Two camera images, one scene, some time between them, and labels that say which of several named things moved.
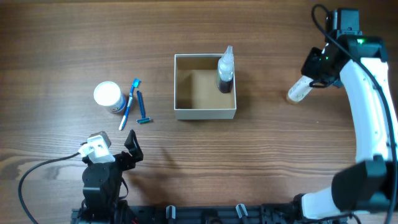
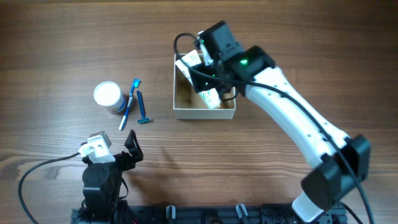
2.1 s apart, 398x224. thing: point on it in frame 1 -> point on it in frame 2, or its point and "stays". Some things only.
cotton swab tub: [108, 93] stays
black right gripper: [306, 69] -> [200, 78]
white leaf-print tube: [300, 90] -> [210, 97]
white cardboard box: [196, 94] stays
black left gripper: [129, 162] stays
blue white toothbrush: [137, 82] stays
